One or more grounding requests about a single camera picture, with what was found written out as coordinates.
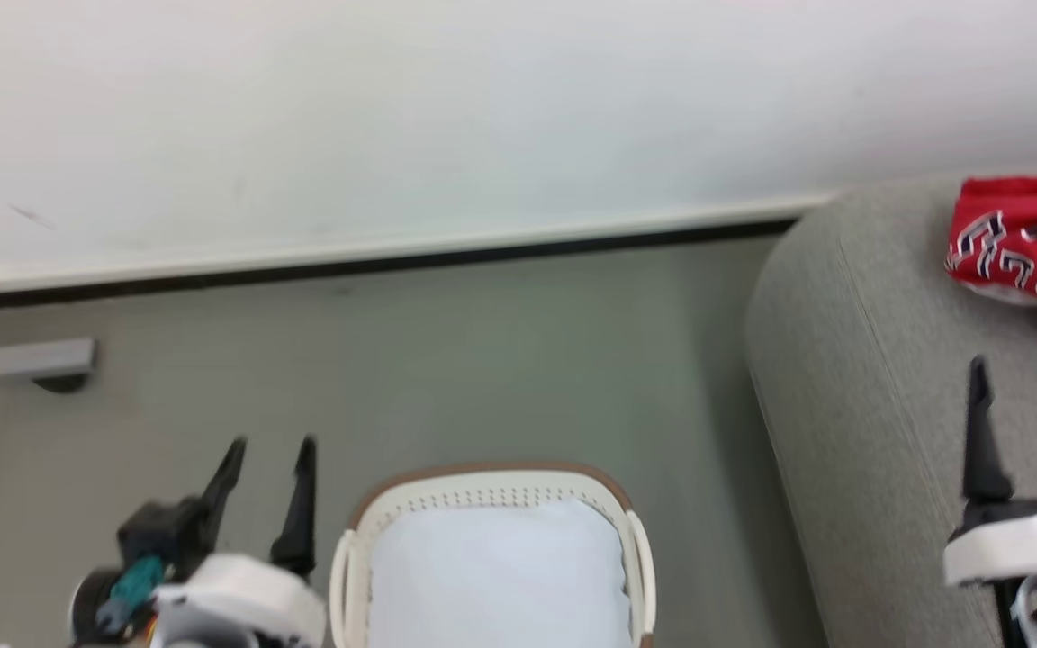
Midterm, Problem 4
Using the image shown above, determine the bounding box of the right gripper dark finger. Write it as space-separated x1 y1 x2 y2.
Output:
961 355 1015 506

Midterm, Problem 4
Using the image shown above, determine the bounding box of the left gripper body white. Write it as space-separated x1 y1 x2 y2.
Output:
152 553 327 648

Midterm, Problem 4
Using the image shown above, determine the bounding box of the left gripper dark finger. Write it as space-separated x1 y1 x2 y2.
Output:
202 436 248 534
270 435 319 579

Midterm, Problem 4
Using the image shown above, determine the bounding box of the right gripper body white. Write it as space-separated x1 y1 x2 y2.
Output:
943 498 1037 588

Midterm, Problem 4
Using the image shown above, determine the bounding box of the red and white sports jersey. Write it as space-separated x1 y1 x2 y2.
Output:
944 175 1037 361

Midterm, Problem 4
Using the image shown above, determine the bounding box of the grey fabric sofa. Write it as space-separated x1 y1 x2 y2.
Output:
745 162 1037 648

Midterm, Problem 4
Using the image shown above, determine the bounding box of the cream plastic laundry basket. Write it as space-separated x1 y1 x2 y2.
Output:
329 462 657 648

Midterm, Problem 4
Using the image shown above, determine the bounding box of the white cloth basket liner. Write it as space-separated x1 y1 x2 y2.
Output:
368 499 635 648

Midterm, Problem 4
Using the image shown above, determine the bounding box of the white baseboard strip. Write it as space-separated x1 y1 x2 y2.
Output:
0 191 841 294

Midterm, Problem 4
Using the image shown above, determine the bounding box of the teal cable connector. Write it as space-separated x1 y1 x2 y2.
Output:
95 554 167 633

